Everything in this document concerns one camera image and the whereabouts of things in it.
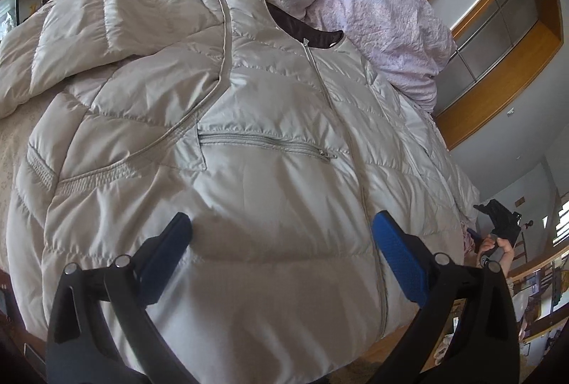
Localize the beige puffer jacket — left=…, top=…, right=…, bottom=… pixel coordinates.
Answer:
left=1, top=0, right=478, bottom=383

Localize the person's right hand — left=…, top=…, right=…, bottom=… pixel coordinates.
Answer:
left=477, top=235, right=515, bottom=276

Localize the floral bed sheet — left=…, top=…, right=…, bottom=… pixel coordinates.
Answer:
left=1, top=78, right=70, bottom=273

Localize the lilac pillow near headboard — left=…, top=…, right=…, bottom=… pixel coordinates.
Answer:
left=306, top=0, right=455, bottom=114

